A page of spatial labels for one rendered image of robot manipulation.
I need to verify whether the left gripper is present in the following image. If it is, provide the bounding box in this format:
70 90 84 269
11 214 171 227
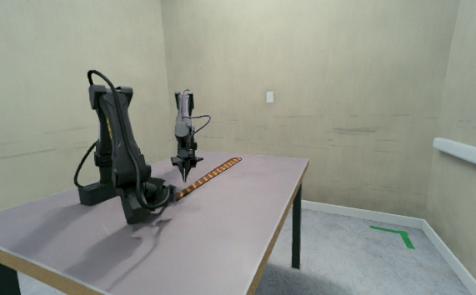
171 146 197 182

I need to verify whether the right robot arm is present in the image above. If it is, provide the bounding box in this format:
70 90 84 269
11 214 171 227
78 84 152 225

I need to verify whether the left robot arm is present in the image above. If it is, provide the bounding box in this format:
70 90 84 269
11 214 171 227
174 92 198 158

